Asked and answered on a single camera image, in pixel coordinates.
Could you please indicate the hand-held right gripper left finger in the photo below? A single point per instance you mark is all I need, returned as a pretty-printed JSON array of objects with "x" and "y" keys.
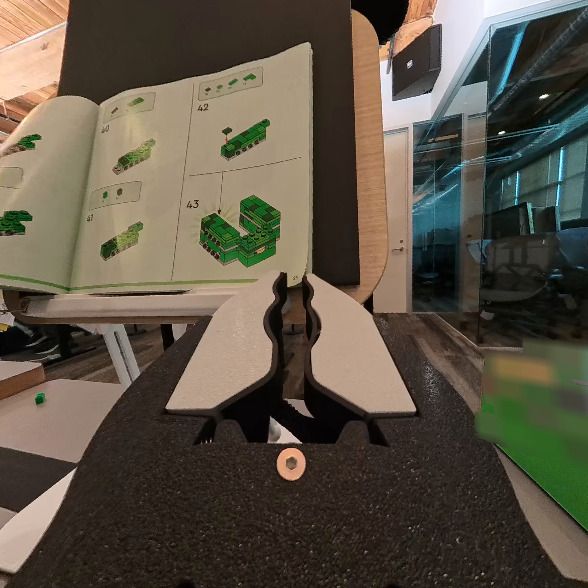
[{"x": 229, "y": 358}]

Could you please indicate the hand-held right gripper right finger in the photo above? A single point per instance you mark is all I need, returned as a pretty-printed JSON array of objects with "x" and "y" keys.
[{"x": 358, "y": 367}]

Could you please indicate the instruction booklet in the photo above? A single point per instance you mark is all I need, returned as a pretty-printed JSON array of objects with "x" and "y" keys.
[{"x": 160, "y": 183}]

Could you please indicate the grey desk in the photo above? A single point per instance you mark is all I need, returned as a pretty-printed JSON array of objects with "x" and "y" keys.
[{"x": 46, "y": 422}]

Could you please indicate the white door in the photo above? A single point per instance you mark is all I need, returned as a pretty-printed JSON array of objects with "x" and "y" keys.
[{"x": 395, "y": 216}]

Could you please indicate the grey mesh office chair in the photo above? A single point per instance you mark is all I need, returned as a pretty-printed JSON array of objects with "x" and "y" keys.
[{"x": 514, "y": 257}]

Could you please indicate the green toy box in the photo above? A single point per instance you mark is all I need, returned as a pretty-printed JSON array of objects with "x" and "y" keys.
[{"x": 560, "y": 477}]

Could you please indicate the white book stand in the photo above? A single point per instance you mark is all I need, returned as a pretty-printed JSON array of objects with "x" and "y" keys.
[{"x": 206, "y": 36}]

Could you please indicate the black round knob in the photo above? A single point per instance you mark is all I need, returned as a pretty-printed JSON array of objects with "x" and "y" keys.
[{"x": 390, "y": 18}]

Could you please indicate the black wall speaker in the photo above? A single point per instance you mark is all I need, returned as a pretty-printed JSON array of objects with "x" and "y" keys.
[{"x": 415, "y": 62}]

